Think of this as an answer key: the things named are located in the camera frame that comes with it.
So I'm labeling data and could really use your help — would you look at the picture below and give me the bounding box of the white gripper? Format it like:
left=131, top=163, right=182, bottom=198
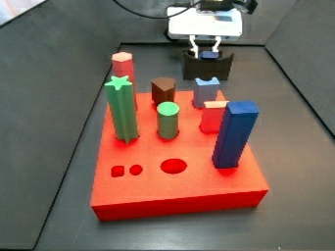
left=167, top=7, right=242, bottom=58

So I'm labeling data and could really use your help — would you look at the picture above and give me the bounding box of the blue square-circle object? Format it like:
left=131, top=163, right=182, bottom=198
left=200, top=51, right=219, bottom=59

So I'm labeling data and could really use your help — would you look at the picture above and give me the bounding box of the black curved fixture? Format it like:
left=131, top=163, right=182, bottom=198
left=182, top=51, right=235, bottom=80

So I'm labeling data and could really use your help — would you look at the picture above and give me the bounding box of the red square peg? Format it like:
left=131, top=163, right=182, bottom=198
left=199, top=101, right=228, bottom=133

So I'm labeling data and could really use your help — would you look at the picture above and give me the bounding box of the red peg board base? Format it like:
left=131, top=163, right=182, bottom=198
left=91, top=91, right=269, bottom=222

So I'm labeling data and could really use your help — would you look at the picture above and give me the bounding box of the light blue notched peg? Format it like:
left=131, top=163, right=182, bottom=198
left=192, top=76, right=220, bottom=108

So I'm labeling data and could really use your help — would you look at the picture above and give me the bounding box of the brown pentagon peg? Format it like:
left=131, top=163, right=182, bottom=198
left=152, top=77, right=175, bottom=106

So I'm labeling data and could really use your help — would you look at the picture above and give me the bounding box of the pink hexagon peg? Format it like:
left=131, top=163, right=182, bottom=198
left=111, top=52, right=136, bottom=100

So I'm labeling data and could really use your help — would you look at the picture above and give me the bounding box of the green cylinder peg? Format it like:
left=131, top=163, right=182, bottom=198
left=158, top=101, right=179, bottom=139

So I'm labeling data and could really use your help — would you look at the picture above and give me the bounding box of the tall blue rectangular peg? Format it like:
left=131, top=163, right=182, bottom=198
left=212, top=100, right=259, bottom=169

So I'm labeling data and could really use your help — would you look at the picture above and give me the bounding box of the green star peg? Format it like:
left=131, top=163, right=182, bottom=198
left=104, top=75, right=139, bottom=143

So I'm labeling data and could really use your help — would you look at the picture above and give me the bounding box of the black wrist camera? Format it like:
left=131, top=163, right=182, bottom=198
left=196, top=0, right=258, bottom=15

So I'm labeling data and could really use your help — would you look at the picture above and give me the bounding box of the black cable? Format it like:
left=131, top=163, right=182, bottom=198
left=111, top=0, right=207, bottom=20

